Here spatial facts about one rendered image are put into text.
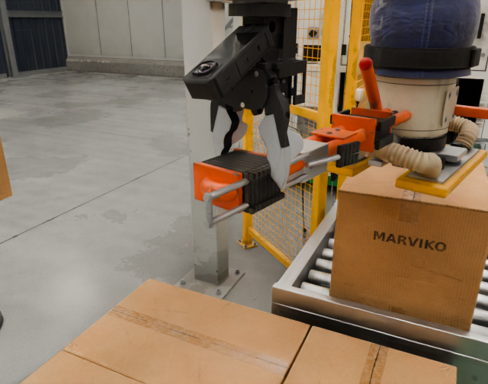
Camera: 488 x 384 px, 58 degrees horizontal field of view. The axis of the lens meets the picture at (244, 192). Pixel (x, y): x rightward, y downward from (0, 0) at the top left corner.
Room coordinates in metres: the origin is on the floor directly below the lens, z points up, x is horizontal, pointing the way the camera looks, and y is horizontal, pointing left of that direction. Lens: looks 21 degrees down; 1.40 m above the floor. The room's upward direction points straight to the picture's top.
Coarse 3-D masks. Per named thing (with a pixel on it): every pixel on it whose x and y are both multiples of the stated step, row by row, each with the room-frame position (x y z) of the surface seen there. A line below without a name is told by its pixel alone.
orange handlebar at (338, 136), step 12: (384, 108) 0.93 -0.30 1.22; (456, 108) 0.95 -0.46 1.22; (468, 108) 0.94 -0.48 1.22; (480, 108) 0.93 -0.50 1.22; (396, 120) 0.84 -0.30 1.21; (312, 132) 0.70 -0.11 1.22; (324, 132) 0.70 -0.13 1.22; (336, 132) 0.70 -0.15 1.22; (348, 132) 0.70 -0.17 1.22; (360, 132) 0.73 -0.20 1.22; (336, 144) 0.66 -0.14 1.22; (300, 168) 0.57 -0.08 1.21; (204, 180) 0.49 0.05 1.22; (204, 192) 0.48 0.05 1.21
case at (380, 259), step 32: (352, 192) 1.14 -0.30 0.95; (384, 192) 1.13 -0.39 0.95; (416, 192) 1.13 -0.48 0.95; (480, 192) 1.13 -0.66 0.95; (352, 224) 1.14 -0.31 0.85; (384, 224) 1.10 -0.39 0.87; (416, 224) 1.07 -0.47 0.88; (448, 224) 1.04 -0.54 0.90; (480, 224) 1.01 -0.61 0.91; (352, 256) 1.13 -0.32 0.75; (384, 256) 1.10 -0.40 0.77; (416, 256) 1.07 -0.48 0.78; (448, 256) 1.03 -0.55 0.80; (480, 256) 1.00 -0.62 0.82; (352, 288) 1.13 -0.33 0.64; (384, 288) 1.09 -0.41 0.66; (416, 288) 1.06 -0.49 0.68; (448, 288) 1.03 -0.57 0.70; (448, 320) 1.02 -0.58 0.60
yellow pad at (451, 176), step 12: (456, 144) 0.97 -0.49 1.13; (468, 156) 0.96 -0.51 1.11; (480, 156) 0.98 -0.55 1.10; (444, 168) 0.87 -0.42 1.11; (456, 168) 0.87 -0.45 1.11; (468, 168) 0.89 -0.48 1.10; (396, 180) 0.82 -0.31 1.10; (408, 180) 0.82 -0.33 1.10; (420, 180) 0.82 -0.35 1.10; (432, 180) 0.80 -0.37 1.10; (444, 180) 0.80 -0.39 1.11; (456, 180) 0.82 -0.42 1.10; (420, 192) 0.79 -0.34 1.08; (432, 192) 0.78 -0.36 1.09; (444, 192) 0.77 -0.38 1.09
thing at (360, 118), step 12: (360, 108) 0.83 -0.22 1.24; (336, 120) 0.78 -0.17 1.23; (348, 120) 0.76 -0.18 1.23; (360, 120) 0.75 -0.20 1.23; (372, 120) 0.74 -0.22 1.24; (384, 120) 0.75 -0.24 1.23; (372, 132) 0.73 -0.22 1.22; (384, 132) 0.77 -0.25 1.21; (360, 144) 0.75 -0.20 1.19; (372, 144) 0.73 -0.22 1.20; (384, 144) 0.76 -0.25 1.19
